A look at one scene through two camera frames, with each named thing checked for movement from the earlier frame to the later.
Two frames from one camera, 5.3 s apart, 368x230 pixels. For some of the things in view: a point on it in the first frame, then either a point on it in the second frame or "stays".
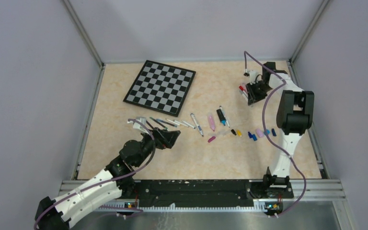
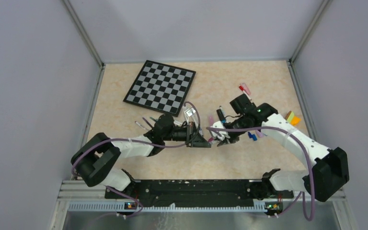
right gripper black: [252, 97] -> [232, 140]
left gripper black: [164, 138] -> [191, 129]
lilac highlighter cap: [259, 133] stays
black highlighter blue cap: [221, 117] stays
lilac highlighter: [212, 122] stays
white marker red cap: [243, 89] stays
